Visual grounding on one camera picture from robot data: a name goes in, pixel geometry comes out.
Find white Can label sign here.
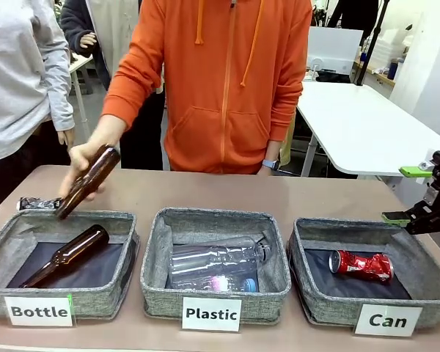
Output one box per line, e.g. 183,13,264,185
354,304,423,337

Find white box panel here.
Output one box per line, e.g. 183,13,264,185
306,26,364,73

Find clear storage boxes stack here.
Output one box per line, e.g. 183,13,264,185
369,28,414,73

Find person in orange hoodie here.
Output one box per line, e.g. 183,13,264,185
100,0,314,175

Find person in beige coat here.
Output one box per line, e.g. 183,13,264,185
59,0,169,172

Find grey fabric basket bottle label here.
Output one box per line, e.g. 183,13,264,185
0,208,141,320

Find black tripod pole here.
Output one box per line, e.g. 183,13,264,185
353,0,389,87

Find black bag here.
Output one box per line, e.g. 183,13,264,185
314,69,352,84

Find crushed dark can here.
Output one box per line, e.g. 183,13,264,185
18,196,64,213

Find white Bottle label sign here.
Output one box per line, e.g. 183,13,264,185
4,296,75,328

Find person's left forearm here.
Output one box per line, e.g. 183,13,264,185
265,140,283,162

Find person in grey sweatshirt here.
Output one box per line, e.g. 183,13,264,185
0,0,77,218

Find grey fabric basket plastic label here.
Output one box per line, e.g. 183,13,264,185
139,207,293,326

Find person's right hand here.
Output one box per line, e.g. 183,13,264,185
57,141,107,202

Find person in black clothes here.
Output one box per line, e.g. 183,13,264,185
326,0,379,40

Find person's right forearm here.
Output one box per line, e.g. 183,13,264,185
89,112,130,148

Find clear bottle blue cap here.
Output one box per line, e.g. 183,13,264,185
167,271,260,293

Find large white table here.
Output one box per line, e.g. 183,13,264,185
295,81,440,177

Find small white desk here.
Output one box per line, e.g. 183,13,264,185
67,54,95,144

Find large clear plastic bottle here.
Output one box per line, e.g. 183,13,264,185
169,235,273,282

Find white Plastic label sign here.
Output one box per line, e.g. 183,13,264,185
181,296,242,333

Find crushed red soda can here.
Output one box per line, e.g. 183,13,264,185
328,249,395,285

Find grey fabric basket can label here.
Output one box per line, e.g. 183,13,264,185
287,216,440,329

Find brown glass bottle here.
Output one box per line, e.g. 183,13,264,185
54,144,122,221
19,224,111,290

